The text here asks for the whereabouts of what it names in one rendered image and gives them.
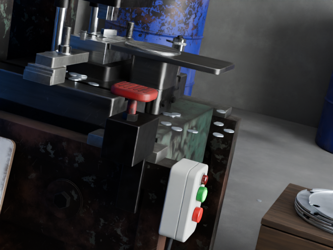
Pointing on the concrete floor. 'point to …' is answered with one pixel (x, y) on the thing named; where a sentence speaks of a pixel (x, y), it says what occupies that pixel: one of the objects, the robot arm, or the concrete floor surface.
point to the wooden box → (290, 226)
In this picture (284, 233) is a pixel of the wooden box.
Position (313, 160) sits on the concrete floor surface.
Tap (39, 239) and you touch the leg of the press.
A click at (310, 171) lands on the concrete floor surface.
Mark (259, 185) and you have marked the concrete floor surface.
